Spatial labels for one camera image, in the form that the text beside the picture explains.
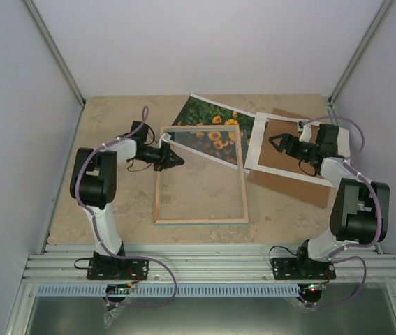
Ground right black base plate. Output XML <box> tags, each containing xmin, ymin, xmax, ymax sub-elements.
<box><xmin>270</xmin><ymin>257</ymin><xmax>337</xmax><ymax>280</ymax></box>

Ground controller circuit board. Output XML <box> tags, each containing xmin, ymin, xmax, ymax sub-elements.
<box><xmin>303</xmin><ymin>282</ymin><xmax>327</xmax><ymax>292</ymax></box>
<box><xmin>105</xmin><ymin>282</ymin><xmax>137</xmax><ymax>295</ymax></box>

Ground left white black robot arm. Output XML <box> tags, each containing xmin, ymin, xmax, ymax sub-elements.
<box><xmin>70</xmin><ymin>121</ymin><xmax>184</xmax><ymax>278</ymax></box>

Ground wooden picture frame with glass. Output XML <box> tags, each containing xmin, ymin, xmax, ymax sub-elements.
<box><xmin>154</xmin><ymin>126</ymin><xmax>249</xmax><ymax>225</ymax></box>

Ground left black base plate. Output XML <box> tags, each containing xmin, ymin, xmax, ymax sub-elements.
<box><xmin>86</xmin><ymin>255</ymin><xmax>149</xmax><ymax>281</ymax></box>

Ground white paper mat border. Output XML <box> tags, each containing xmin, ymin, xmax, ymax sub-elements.
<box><xmin>244</xmin><ymin>112</ymin><xmax>348</xmax><ymax>188</ymax></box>

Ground aluminium corner post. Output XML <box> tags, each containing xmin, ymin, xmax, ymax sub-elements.
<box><xmin>21</xmin><ymin>0</ymin><xmax>86</xmax><ymax>109</ymax></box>
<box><xmin>327</xmin><ymin>0</ymin><xmax>396</xmax><ymax>107</ymax></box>

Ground wrist white camera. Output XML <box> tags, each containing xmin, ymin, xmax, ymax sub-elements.
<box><xmin>159</xmin><ymin>133</ymin><xmax>171</xmax><ymax>144</ymax></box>
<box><xmin>298</xmin><ymin>120</ymin><xmax>312</xmax><ymax>142</ymax></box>

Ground right aluminium corner post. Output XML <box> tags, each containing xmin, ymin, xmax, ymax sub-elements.
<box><xmin>327</xmin><ymin>0</ymin><xmax>396</xmax><ymax>107</ymax></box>

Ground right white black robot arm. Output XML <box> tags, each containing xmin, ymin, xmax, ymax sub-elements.
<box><xmin>268</xmin><ymin>121</ymin><xmax>390</xmax><ymax>278</ymax></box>

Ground left aluminium corner post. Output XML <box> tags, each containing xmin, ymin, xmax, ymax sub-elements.
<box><xmin>21</xmin><ymin>0</ymin><xmax>86</xmax><ymax>109</ymax></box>

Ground crumpled clear plastic bag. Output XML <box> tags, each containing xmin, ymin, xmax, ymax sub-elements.
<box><xmin>103</xmin><ymin>304</ymin><xmax>124</xmax><ymax>329</ymax></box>

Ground grey slotted cable duct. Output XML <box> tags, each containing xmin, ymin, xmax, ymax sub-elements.
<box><xmin>37</xmin><ymin>283</ymin><xmax>300</xmax><ymax>297</ymax></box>

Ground left controller circuit board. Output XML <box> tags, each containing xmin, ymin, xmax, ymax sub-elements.
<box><xmin>105</xmin><ymin>282</ymin><xmax>137</xmax><ymax>295</ymax></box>

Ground right controller circuit board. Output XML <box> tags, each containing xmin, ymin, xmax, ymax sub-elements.
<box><xmin>303</xmin><ymin>282</ymin><xmax>327</xmax><ymax>292</ymax></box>

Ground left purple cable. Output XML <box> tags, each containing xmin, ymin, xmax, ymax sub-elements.
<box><xmin>77</xmin><ymin>106</ymin><xmax>178</xmax><ymax>308</ymax></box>

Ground sunflower photo print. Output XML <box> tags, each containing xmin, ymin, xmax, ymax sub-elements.
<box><xmin>172</xmin><ymin>94</ymin><xmax>254</xmax><ymax>164</ymax></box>

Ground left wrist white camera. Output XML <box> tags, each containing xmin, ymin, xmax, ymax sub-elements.
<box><xmin>159</xmin><ymin>133</ymin><xmax>171</xmax><ymax>144</ymax></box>

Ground brown cardboard backing board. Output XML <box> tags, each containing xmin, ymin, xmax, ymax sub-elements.
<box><xmin>247</xmin><ymin>119</ymin><xmax>332</xmax><ymax>209</ymax></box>

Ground aluminium rail platform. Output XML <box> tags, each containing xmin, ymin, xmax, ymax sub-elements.
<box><xmin>22</xmin><ymin>244</ymin><xmax>396</xmax><ymax>283</ymax></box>

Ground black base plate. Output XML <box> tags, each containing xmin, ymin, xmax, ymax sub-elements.
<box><xmin>270</xmin><ymin>257</ymin><xmax>337</xmax><ymax>280</ymax></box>
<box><xmin>86</xmin><ymin>255</ymin><xmax>149</xmax><ymax>281</ymax></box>

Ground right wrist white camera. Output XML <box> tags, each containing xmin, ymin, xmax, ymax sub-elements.
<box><xmin>298</xmin><ymin>120</ymin><xmax>312</xmax><ymax>142</ymax></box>

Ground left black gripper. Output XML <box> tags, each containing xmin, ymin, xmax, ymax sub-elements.
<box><xmin>135</xmin><ymin>142</ymin><xmax>184</xmax><ymax>172</ymax></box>

